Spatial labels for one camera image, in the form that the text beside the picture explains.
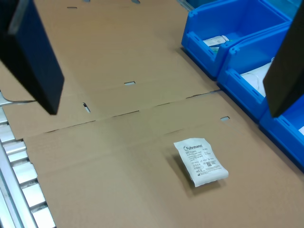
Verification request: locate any blue bin with cotton packets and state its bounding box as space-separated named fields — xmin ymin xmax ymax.
xmin=258 ymin=94 xmax=304 ymax=175

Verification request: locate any stack of white face masks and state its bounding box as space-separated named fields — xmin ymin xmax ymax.
xmin=239 ymin=57 xmax=276 ymax=98

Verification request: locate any blue bin with masks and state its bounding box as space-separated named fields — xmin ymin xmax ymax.
xmin=216 ymin=21 xmax=294 ymax=124

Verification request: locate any blue bin with tubes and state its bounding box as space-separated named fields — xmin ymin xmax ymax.
xmin=181 ymin=0 xmax=293 ymax=81

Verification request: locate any brown cardboard sheet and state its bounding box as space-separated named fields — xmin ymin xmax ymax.
xmin=0 ymin=0 xmax=223 ymax=133
xmin=23 ymin=90 xmax=304 ymax=228

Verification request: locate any long white printed packet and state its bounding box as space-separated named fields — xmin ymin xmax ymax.
xmin=203 ymin=35 xmax=230 ymax=47

